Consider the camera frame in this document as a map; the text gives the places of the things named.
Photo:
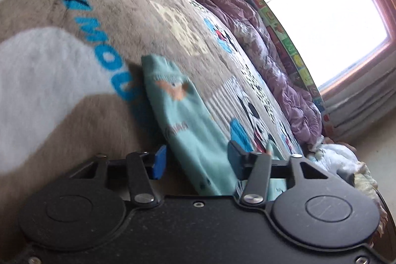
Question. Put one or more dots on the teal patterned child garment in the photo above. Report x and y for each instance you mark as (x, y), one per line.
(198, 131)

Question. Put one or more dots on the white cream clothes pile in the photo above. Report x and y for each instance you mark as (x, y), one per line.
(340, 159)

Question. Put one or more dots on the wooden window frame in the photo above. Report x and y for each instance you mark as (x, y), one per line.
(339, 40)

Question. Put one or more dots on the colourful alphabet headboard panel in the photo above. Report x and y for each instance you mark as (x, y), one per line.
(292, 60)

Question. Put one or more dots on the purple crumpled duvet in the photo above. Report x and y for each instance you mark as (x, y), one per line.
(249, 30)

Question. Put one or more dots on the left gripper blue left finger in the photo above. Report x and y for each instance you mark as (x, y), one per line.
(160, 163)

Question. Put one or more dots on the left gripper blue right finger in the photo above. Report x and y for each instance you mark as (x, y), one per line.
(239, 160)

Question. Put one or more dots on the Mickey Mouse bed blanket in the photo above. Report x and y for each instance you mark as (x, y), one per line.
(71, 84)

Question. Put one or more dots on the grey window curtain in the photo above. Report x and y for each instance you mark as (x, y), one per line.
(352, 111)

